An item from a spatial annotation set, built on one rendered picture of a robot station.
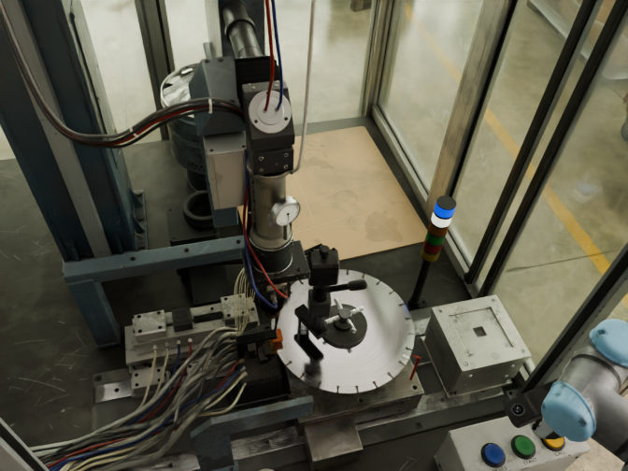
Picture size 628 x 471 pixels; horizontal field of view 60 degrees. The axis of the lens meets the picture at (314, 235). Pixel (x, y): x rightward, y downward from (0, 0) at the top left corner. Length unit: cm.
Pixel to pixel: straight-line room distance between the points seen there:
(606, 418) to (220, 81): 76
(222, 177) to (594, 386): 64
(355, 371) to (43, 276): 96
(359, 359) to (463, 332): 29
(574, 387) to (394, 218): 102
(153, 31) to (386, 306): 113
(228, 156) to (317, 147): 116
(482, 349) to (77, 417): 97
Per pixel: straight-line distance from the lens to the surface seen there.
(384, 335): 127
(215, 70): 95
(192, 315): 141
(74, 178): 144
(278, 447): 135
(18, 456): 105
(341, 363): 122
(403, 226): 177
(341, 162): 196
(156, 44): 191
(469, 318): 142
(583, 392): 89
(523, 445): 129
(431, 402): 143
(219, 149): 87
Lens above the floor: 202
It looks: 48 degrees down
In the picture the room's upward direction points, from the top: 4 degrees clockwise
